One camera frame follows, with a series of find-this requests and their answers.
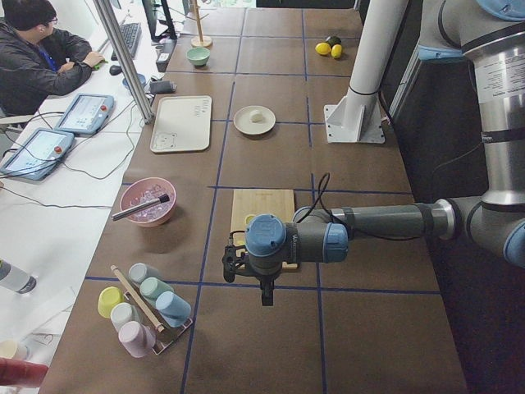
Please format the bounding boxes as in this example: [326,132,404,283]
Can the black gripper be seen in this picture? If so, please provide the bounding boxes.
[221,243,274,306]

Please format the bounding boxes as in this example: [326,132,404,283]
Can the beige round plate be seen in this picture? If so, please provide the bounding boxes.
[234,105,276,135]

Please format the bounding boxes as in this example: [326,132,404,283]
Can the white steamed bun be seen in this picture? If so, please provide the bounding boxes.
[249,110,264,123]

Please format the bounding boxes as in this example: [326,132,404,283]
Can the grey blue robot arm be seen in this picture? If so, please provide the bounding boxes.
[222,1,524,306]

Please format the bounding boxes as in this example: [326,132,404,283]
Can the cream rectangular tray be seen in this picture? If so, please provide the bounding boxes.
[150,95,212,153]

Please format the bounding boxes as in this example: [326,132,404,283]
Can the lemon slices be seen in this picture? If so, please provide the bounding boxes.
[244,214,255,224]

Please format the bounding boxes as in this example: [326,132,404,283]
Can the bamboo cutting board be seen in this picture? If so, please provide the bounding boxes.
[231,189,295,245]

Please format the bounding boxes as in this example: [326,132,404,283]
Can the blue cup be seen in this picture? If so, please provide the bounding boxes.
[155,291,191,328]

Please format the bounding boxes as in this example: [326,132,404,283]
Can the green cup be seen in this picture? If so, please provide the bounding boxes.
[139,277,174,303]

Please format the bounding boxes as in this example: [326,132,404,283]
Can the acrylic cup rack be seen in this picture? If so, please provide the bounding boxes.
[111,265,194,355]

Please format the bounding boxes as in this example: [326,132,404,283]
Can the pink cup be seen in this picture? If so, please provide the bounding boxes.
[118,321,156,358]

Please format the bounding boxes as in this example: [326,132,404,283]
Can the white grey cup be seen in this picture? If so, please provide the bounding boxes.
[110,302,142,332]

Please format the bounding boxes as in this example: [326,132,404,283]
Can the pink bowl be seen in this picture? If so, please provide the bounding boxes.
[119,177,176,227]

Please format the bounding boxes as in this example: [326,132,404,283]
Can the yellow cup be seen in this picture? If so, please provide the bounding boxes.
[97,286,124,318]

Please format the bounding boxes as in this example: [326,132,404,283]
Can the grey folded cloth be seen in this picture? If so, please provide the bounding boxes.
[149,80,176,94]

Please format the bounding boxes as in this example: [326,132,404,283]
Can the green bowl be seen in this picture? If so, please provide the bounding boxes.
[186,47,211,67]

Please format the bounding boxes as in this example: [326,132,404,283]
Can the yellow lemon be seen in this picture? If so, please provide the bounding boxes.
[331,44,343,59]
[315,42,331,56]

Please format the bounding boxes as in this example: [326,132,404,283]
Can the blue bowl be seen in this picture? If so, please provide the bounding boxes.
[121,72,147,95]

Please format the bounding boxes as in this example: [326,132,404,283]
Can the far blue teach pendant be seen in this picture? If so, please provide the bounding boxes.
[54,94,115,135]

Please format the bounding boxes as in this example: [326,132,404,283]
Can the blue teach pendant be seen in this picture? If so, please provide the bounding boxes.
[1,128,75,181]
[54,94,115,135]

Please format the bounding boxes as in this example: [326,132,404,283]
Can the wooden mug stand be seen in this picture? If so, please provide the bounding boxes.
[187,0,212,48]

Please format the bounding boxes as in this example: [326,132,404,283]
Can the green avocado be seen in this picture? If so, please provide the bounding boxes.
[325,35,341,47]

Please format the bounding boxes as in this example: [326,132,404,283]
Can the clear water bottle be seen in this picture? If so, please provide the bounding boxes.
[0,259,37,294]

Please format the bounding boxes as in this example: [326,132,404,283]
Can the black rectangular box device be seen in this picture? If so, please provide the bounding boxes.
[155,39,177,72]

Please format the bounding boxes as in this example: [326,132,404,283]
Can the black computer mouse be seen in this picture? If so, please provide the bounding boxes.
[109,65,122,76]

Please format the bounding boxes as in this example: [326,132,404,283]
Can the near blue teach pendant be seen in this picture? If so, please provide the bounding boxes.
[1,128,75,181]

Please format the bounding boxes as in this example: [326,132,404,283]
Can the red cylinder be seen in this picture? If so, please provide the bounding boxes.
[1,358,48,388]

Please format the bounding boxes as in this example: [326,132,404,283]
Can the black keyboard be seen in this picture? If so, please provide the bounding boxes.
[120,22,142,59]

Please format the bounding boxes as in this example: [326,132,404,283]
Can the person in black jacket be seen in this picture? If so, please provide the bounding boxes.
[1,1,105,117]

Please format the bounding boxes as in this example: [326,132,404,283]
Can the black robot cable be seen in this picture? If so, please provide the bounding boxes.
[294,172,427,241]

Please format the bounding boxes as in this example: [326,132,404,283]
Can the metal handled black brush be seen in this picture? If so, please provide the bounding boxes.
[111,194,170,221]

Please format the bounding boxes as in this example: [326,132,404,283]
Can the white pedestal column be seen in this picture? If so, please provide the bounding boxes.
[324,0,409,144]

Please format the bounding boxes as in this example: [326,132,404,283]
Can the aluminium frame post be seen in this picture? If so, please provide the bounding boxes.
[94,0,154,124]

